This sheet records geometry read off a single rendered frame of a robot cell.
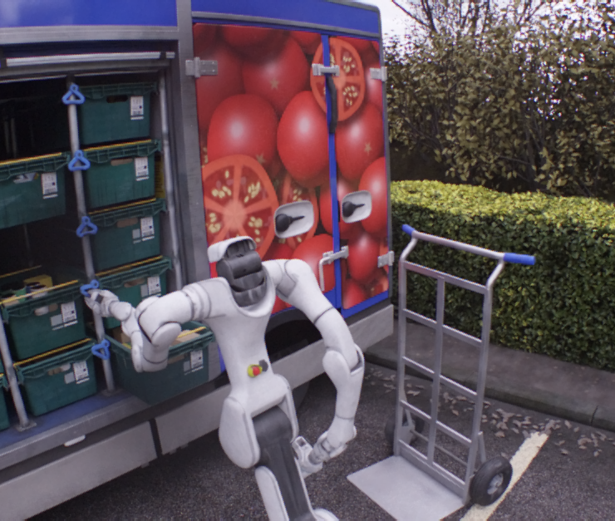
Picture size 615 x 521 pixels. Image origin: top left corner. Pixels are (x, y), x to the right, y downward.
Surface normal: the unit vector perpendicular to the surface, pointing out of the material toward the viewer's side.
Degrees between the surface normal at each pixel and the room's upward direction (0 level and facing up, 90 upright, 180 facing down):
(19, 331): 95
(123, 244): 98
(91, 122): 97
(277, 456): 75
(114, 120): 98
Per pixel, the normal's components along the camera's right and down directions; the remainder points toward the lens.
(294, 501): 0.68, -0.10
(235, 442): -0.62, 0.26
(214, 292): -0.35, 0.16
